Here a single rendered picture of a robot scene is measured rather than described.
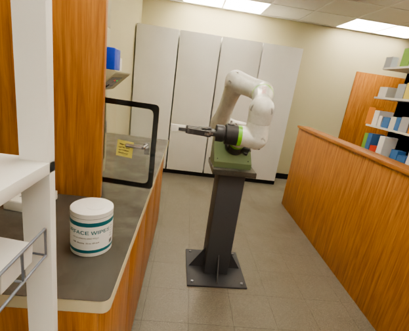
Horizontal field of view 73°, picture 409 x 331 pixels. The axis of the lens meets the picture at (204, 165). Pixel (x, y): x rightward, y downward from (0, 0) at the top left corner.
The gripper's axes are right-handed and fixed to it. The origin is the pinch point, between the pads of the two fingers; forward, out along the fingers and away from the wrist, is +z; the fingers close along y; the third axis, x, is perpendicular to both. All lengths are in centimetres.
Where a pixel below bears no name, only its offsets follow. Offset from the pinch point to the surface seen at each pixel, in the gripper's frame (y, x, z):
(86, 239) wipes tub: 46, 30, 23
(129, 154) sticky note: -4.3, 15.6, 21.5
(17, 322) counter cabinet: 63, 45, 35
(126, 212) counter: 13.2, 36.4, 17.9
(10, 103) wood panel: 2, -2, 69
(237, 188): -71, 52, -47
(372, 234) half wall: -59, 73, -154
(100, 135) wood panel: 1.7, 7.0, 32.7
